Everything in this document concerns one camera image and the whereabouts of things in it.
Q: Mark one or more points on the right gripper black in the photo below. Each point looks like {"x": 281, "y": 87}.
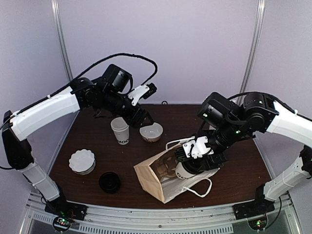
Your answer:
{"x": 213, "y": 163}

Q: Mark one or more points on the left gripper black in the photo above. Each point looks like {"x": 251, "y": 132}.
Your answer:
{"x": 131, "y": 119}

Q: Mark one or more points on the white paper coffee cup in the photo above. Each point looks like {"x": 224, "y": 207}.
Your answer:
{"x": 187, "y": 169}

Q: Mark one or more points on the brown paper bag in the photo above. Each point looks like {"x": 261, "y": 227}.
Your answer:
{"x": 167, "y": 190}

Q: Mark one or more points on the brown pulp cup carrier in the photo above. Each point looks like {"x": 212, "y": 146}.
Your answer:
{"x": 165, "y": 168}

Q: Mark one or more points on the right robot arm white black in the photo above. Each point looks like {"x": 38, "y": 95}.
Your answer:
{"x": 260, "y": 112}

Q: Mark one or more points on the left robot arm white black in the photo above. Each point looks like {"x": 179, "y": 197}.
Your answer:
{"x": 104, "y": 92}

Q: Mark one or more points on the white round ceramic bowl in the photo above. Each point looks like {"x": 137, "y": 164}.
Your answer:
{"x": 151, "y": 133}

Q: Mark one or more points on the stack of white paper cups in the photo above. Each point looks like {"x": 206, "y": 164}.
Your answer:
{"x": 121, "y": 130}

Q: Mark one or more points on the stack of black lids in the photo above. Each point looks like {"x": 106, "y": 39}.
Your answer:
{"x": 109, "y": 182}

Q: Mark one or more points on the white scalloped ceramic dish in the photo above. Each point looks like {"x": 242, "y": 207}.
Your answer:
{"x": 82, "y": 162}

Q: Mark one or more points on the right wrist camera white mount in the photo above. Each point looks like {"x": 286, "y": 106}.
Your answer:
{"x": 193, "y": 148}

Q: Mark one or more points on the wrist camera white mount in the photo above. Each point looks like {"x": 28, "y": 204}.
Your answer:
{"x": 142, "y": 91}
{"x": 193, "y": 148}

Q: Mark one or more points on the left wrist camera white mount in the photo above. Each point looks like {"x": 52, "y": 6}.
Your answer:
{"x": 142, "y": 91}

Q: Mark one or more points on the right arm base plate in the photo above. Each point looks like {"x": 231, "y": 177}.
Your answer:
{"x": 252, "y": 208}

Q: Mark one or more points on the aluminium front rail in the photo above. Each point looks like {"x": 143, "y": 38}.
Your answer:
{"x": 204, "y": 220}

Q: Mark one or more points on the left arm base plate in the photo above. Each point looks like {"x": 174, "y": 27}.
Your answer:
{"x": 69, "y": 210}

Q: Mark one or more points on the left aluminium corner post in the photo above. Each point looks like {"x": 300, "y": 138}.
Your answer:
{"x": 61, "y": 39}

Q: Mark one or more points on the aluminium corner post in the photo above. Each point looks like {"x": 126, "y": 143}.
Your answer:
{"x": 61, "y": 39}
{"x": 260, "y": 13}

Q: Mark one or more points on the right aluminium corner post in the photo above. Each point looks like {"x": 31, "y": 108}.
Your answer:
{"x": 260, "y": 13}

